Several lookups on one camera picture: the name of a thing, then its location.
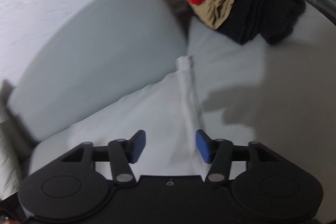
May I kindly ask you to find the white hoodie garment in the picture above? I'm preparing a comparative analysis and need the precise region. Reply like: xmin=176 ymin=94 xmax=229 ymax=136
xmin=67 ymin=56 xmax=209 ymax=177

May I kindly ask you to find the grey sofa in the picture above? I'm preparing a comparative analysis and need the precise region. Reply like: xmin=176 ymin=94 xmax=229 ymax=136
xmin=7 ymin=0 xmax=335 ymax=223

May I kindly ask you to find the black folded garment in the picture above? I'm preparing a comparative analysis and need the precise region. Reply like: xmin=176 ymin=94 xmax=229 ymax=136
xmin=216 ymin=0 xmax=306 ymax=45

